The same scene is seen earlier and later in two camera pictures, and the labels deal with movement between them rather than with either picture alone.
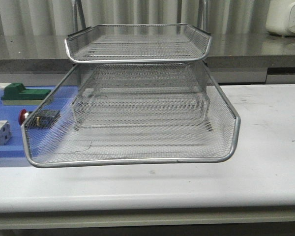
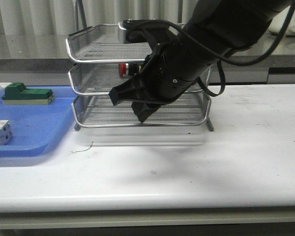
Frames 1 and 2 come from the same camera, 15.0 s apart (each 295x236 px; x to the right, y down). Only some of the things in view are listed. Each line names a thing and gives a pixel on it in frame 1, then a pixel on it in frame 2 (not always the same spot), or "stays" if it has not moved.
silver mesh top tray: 136,43 stays
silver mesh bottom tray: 187,107 stays
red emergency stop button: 40,119 → 129,69
